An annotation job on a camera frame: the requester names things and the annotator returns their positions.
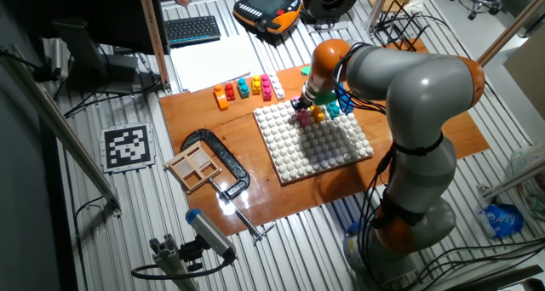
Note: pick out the short aluminium extrusion bar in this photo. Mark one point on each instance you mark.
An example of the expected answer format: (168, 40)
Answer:
(515, 179)

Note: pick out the black computer keyboard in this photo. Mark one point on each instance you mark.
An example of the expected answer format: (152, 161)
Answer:
(191, 29)

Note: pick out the teal two-stud block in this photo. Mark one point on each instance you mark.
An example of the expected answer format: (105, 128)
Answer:
(243, 89)

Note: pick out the upright wooden post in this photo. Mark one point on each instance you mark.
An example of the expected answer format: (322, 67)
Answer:
(154, 40)

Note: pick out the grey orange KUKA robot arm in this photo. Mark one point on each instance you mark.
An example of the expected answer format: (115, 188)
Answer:
(417, 95)

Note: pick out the black computer monitor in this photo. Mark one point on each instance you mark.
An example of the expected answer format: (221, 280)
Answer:
(106, 14)

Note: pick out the small teal plastic piece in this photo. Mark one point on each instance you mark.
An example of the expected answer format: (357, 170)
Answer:
(305, 70)

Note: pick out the red two-stud block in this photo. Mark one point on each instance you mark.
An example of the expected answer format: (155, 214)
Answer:
(230, 93)

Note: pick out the magenta three-stud block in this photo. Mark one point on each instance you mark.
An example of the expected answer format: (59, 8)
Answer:
(266, 89)

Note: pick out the slanted wooden frame beam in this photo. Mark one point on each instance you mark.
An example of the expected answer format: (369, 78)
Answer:
(511, 27)

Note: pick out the brown cardboard sheet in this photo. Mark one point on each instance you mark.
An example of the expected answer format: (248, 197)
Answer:
(528, 74)

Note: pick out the black white fiducial marker plate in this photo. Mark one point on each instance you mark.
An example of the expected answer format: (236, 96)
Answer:
(127, 147)

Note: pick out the white studded baseplate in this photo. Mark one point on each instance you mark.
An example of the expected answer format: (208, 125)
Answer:
(311, 144)

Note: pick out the grey camera with blue end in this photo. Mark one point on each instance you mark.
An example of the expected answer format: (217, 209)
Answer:
(208, 233)

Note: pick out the aluminium extrusion camera post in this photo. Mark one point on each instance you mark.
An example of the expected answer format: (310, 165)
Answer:
(170, 261)

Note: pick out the yellow four-stud block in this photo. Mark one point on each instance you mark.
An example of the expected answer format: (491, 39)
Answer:
(317, 113)

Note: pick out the long aluminium frame beam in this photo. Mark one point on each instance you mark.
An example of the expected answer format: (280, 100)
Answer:
(59, 129)

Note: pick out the white flat four-stud block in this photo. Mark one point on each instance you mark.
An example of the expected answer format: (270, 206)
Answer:
(277, 87)

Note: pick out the blue plastic bag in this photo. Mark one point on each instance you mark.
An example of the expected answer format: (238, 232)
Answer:
(501, 220)

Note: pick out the orange sloped one-stud block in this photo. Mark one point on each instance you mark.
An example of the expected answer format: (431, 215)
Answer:
(221, 99)

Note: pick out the yellow two-stud block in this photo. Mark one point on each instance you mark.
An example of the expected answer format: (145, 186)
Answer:
(256, 86)

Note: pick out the black monitor stand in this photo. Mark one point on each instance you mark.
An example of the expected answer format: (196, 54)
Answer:
(85, 57)

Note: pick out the blue four-stud block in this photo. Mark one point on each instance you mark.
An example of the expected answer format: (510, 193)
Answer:
(345, 100)

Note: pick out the black filament spool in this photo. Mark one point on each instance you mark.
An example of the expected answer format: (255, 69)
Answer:
(330, 1)

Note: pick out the small wooden window frame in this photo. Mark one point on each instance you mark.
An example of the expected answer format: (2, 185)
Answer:
(192, 167)

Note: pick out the orange black teach pendant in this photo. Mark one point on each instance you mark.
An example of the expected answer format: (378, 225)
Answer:
(266, 6)

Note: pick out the pink four-stud block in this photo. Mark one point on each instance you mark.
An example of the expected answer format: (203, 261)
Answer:
(303, 117)

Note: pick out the green gripper mount adapter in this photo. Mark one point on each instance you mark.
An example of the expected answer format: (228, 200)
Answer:
(325, 98)

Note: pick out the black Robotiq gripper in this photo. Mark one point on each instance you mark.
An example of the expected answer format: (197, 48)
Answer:
(304, 100)

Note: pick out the black metal C-clamp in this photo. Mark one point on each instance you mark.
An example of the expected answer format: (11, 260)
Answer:
(230, 159)

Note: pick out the clear plastic bag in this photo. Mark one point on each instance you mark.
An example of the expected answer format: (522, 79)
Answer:
(530, 163)

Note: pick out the varnished wooden board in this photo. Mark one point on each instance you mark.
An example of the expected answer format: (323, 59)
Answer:
(238, 163)

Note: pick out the stack of white papers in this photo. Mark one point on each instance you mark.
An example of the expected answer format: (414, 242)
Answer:
(213, 63)

